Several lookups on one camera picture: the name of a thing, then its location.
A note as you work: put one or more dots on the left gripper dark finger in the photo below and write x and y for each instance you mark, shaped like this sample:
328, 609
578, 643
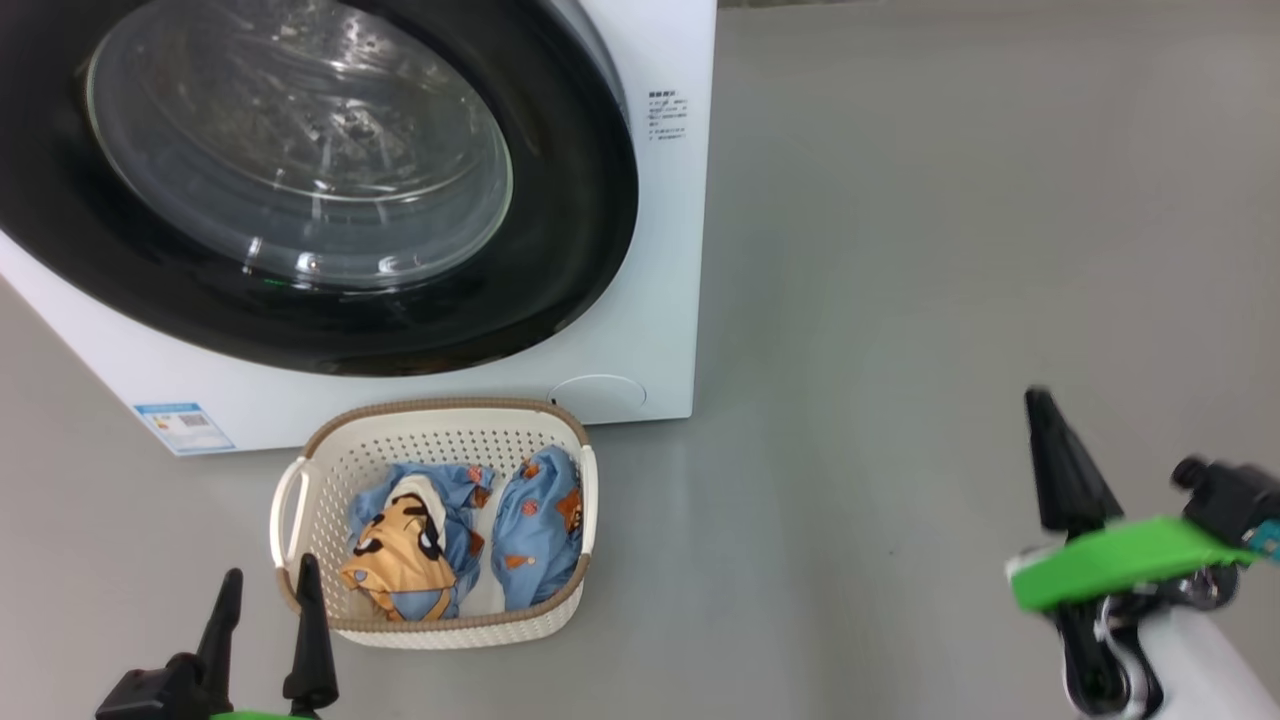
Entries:
310, 650
222, 630

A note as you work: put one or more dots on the left gripper black green body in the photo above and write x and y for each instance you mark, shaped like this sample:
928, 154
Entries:
160, 695

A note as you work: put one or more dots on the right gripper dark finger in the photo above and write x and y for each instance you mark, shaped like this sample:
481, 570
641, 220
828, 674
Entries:
1065, 480

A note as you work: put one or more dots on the right gripper green black body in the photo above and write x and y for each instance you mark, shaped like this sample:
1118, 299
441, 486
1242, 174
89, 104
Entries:
1120, 560

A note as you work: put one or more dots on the blue garment with tiger print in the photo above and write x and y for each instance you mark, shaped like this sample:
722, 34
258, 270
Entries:
400, 540

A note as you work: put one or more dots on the blue garment with small prints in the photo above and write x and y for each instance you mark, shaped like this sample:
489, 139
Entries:
535, 540

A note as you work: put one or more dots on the round black glass washer door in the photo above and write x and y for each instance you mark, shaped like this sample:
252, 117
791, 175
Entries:
560, 250

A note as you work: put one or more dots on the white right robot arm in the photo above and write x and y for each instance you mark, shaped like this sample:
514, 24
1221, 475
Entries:
1200, 660

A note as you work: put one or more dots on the cream perforated laundry basket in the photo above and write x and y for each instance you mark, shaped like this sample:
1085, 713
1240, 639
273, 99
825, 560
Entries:
430, 440

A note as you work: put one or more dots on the white front-load washing machine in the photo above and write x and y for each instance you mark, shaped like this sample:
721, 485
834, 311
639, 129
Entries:
660, 300

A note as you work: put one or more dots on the blue energy label sticker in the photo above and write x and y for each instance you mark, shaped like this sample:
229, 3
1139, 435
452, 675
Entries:
185, 425

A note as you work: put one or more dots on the small black text label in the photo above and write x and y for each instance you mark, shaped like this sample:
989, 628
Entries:
667, 115

